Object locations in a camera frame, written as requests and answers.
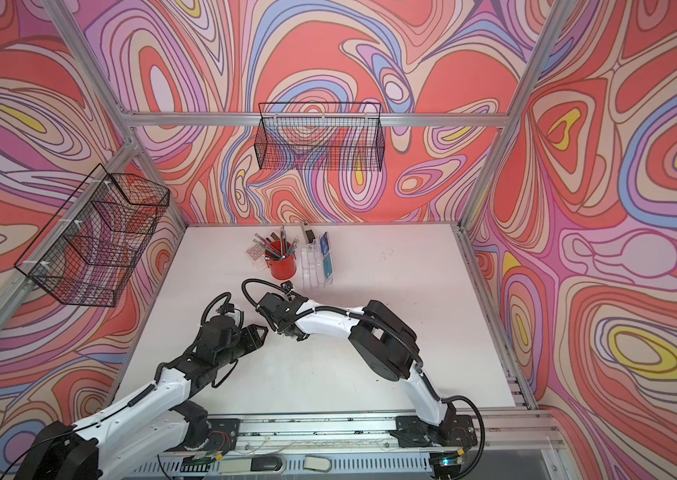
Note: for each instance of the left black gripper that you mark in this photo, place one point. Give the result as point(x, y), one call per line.
point(251, 336)

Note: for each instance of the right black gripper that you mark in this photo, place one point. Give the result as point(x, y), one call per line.
point(281, 312)

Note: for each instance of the clear acrylic card holder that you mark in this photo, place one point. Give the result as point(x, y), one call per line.
point(311, 266)

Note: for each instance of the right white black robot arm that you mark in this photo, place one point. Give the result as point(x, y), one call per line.
point(389, 348)

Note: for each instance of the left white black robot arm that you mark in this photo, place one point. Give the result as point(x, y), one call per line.
point(157, 417)

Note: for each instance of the blue VIP card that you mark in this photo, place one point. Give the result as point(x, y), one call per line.
point(324, 245)

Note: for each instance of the red pen cup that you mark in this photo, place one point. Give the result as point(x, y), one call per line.
point(282, 270)

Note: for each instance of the pink calculator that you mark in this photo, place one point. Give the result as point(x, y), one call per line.
point(256, 252)

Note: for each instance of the left black wire basket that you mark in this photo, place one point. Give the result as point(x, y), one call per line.
point(88, 252)

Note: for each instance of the black wire basket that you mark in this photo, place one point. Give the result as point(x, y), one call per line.
point(88, 252)
point(320, 136)

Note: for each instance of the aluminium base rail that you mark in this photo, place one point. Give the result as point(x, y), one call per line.
point(514, 444)

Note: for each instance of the back black wire basket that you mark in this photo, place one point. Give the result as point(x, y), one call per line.
point(320, 136)

